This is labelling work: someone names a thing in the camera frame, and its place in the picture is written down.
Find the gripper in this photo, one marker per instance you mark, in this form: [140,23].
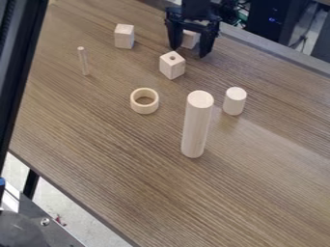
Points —
[194,23]

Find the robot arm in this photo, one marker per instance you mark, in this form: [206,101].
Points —
[201,8]

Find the wooden cube with hole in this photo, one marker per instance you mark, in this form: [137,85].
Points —
[172,65]

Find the plain wooden cube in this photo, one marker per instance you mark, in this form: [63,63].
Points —
[124,36]

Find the small wooden block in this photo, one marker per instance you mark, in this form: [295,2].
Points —
[190,39]

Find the short wooden cylinder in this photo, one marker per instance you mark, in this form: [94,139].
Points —
[234,101]

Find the tall wooden cylinder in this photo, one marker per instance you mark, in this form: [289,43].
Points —
[196,123]

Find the black computer tower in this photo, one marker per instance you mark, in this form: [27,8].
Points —
[275,19]

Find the thin wooden dowel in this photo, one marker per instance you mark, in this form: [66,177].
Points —
[83,60]

